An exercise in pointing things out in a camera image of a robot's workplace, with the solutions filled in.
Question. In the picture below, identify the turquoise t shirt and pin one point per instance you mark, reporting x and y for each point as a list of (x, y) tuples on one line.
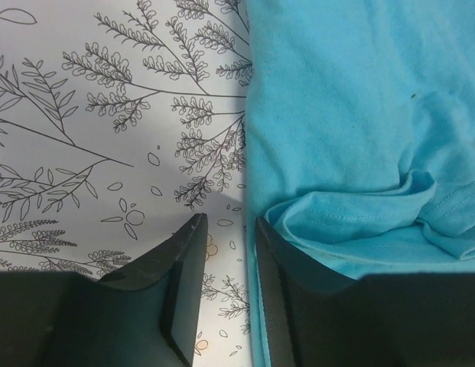
[(360, 137)]

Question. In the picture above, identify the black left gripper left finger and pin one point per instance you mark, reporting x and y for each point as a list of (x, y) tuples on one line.
[(143, 314)]

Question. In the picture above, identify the floral tablecloth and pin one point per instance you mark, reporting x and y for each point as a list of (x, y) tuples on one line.
[(119, 120)]

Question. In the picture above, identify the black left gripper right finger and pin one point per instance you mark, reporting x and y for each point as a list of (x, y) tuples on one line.
[(315, 316)]

